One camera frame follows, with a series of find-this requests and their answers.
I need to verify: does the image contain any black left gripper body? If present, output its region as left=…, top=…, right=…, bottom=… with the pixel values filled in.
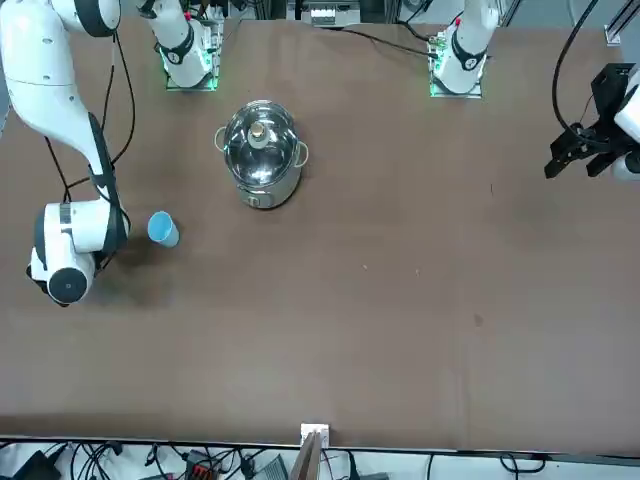
left=582, top=63, right=634, bottom=147

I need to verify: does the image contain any blue plastic cup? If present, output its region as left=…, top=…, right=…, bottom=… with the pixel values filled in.
left=147, top=210, right=181, bottom=249

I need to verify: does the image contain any aluminium corner profile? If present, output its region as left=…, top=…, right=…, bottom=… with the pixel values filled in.
left=603, top=0, right=640, bottom=47

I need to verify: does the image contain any white power strip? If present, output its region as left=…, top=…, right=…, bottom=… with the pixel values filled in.
left=301, top=0, right=337, bottom=27

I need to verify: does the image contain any stainless steel pot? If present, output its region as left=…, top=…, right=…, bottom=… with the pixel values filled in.
left=214, top=99, right=311, bottom=211

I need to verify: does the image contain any glass pot lid with knob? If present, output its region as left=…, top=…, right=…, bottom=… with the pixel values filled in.
left=222, top=100, right=300, bottom=187

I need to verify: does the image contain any red black power strip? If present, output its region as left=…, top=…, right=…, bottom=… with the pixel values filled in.
left=183, top=449, right=222, bottom=480

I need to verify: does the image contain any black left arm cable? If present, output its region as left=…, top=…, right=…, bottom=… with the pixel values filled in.
left=551, top=0, right=601, bottom=132

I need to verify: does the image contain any black base cable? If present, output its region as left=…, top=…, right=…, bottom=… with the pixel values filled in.
left=314, top=24, right=436, bottom=57

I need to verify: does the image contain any aluminium table post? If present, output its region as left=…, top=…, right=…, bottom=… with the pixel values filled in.
left=291, top=422, right=332, bottom=480

